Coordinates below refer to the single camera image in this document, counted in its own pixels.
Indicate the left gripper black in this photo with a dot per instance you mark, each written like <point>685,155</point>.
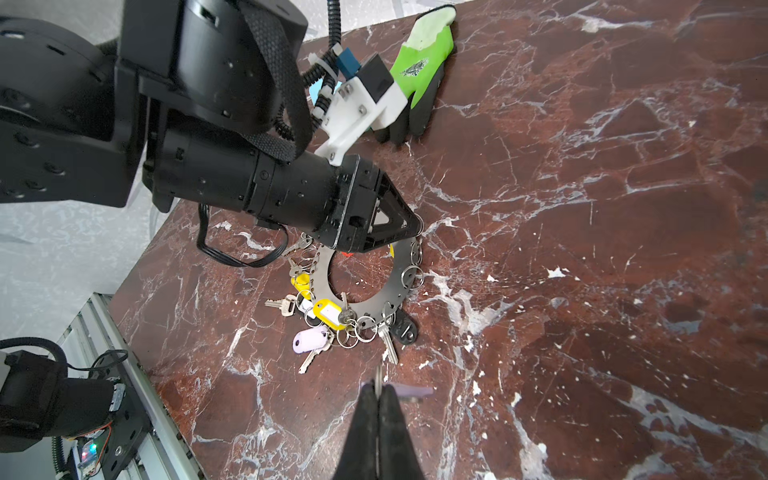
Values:
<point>365,209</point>

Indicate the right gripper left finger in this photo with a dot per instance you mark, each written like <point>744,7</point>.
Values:
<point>359,454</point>

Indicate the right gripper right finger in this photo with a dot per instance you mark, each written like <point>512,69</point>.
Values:
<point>397,457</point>

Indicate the large metal key ring plate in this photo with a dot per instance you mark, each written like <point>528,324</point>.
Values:
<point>369,287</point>

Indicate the key with purple tag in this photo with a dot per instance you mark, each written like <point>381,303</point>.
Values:
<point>312,342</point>

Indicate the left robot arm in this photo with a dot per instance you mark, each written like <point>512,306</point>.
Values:
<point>203,101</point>

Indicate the key with black head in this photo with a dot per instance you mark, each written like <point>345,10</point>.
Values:
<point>404,328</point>

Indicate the key with yellow tag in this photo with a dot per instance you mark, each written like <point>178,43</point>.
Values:
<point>316,311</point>

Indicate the green black garden glove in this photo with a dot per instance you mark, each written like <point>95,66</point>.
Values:
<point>418,70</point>

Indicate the light blue toy trowel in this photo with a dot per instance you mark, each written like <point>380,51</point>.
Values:
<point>315,90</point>

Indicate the green lit circuit board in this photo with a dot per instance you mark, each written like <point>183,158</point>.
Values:
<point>90,451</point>

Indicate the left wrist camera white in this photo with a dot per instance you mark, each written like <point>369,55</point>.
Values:
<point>369,98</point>

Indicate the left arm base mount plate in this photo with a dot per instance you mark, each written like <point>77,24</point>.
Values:
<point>127,422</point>

